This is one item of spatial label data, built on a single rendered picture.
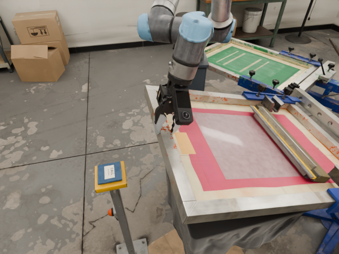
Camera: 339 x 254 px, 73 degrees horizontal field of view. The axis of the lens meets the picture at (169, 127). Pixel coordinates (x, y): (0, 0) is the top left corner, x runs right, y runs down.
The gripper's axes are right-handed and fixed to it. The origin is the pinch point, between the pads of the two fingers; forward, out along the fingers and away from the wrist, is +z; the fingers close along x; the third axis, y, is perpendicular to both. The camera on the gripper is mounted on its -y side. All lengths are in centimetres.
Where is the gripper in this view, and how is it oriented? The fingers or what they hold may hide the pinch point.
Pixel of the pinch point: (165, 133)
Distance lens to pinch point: 74.4
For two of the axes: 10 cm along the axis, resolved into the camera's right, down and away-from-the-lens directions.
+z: -2.6, 7.6, 5.9
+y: -2.4, -6.4, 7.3
